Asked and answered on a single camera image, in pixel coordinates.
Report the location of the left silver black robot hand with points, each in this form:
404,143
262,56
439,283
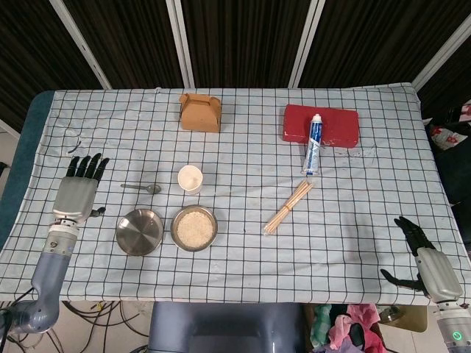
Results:
75,196

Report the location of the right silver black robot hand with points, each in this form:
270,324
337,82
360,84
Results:
438,274

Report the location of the metal spoon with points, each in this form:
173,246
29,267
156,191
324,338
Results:
152,188

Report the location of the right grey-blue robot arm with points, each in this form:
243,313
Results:
452,327

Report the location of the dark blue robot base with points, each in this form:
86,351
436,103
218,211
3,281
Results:
224,327

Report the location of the white paper cup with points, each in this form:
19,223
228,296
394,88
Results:
190,178

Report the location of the white rice heap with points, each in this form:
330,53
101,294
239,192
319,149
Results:
195,229

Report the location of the brown board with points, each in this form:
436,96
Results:
408,320

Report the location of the teal padded table edge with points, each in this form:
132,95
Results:
22,162

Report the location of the empty steel plate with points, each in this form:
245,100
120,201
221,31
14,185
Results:
140,232

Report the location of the steel bowl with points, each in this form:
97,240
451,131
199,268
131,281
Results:
174,235

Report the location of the pile of colourful clothes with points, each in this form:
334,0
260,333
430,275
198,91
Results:
346,329

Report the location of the black printed bag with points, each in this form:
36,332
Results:
454,162

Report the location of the brown cardboard gable box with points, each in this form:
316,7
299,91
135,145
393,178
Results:
198,115

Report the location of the bundle of wooden sticks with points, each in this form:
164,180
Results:
289,206

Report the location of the blue white toothpaste tube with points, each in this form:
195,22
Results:
312,150

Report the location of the red brick block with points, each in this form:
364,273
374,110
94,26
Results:
340,125

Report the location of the black grid checkered tablecloth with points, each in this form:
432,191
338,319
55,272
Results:
257,264

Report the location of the white screen frame post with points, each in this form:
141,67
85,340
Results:
441,55
305,44
82,46
180,44

